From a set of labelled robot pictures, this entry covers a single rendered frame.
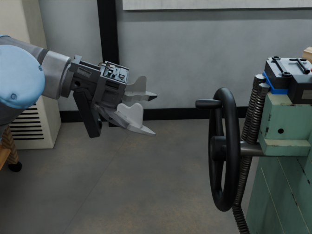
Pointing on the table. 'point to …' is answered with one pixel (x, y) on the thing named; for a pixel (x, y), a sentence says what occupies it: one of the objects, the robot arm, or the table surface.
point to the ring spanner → (281, 66)
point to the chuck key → (301, 64)
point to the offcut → (308, 54)
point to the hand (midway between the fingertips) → (156, 117)
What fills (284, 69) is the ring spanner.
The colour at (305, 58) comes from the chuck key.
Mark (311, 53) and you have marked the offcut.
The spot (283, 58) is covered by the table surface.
